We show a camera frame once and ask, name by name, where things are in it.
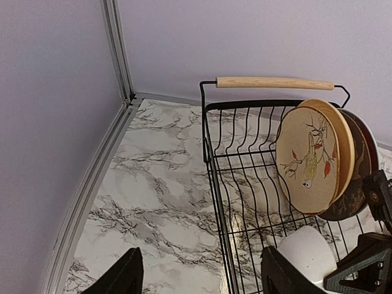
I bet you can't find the black wire dish rack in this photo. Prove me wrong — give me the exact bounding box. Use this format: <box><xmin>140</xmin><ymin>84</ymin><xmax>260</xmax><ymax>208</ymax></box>
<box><xmin>198</xmin><ymin>76</ymin><xmax>392</xmax><ymax>294</ymax></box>

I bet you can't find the cream gold rimmed plate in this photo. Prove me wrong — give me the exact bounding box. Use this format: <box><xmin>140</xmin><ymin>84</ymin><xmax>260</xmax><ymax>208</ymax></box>
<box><xmin>276</xmin><ymin>107</ymin><xmax>339</xmax><ymax>215</ymax></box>

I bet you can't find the left aluminium frame post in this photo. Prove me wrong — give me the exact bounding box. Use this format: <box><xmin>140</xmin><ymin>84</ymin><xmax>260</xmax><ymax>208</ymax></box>
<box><xmin>100</xmin><ymin>0</ymin><xmax>135</xmax><ymax>106</ymax></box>

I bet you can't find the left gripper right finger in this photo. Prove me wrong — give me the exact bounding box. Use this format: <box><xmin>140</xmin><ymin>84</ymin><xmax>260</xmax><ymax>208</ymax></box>
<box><xmin>261</xmin><ymin>246</ymin><xmax>324</xmax><ymax>294</ymax></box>

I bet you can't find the white bowl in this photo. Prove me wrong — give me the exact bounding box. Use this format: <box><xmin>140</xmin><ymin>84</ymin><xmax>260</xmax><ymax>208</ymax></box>
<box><xmin>277</xmin><ymin>225</ymin><xmax>337</xmax><ymax>288</ymax></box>

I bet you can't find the red teal floral plate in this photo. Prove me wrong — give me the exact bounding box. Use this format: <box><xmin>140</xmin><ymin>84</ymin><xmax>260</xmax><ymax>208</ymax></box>
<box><xmin>352</xmin><ymin>113</ymin><xmax>379</xmax><ymax>173</ymax></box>

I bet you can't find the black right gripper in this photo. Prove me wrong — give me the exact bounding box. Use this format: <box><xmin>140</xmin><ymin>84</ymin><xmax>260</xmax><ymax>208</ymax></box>
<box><xmin>323</xmin><ymin>170</ymin><xmax>391</xmax><ymax>293</ymax></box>

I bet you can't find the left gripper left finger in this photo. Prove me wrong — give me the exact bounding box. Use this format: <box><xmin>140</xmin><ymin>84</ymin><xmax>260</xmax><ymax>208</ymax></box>
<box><xmin>82</xmin><ymin>247</ymin><xmax>144</xmax><ymax>294</ymax></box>

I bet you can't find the grey reindeer plate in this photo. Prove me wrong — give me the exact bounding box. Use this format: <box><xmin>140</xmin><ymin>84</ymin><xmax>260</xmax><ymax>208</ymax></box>
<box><xmin>319</xmin><ymin>110</ymin><xmax>371</xmax><ymax>221</ymax></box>

